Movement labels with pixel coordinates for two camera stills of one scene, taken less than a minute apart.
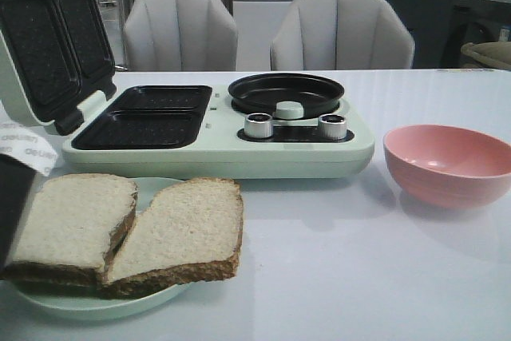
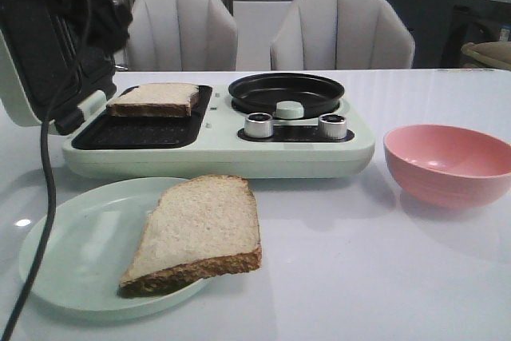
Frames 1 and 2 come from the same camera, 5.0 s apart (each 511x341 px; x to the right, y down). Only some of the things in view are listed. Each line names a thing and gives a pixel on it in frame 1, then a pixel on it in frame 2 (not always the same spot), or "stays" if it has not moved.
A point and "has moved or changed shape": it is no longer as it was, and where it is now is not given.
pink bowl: (449, 167) stays
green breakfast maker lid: (55, 49) stays
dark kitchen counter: (442, 14) stays
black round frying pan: (259, 94) stays
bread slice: (189, 231) has moved or changed shape
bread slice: (72, 231) → (153, 100)
